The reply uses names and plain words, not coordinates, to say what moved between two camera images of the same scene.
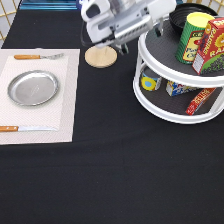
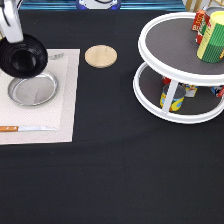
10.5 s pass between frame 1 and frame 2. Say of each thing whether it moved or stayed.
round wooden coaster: stayed
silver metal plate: stayed
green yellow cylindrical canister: moved
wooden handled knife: stayed
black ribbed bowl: moved
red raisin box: moved
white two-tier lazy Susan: stayed
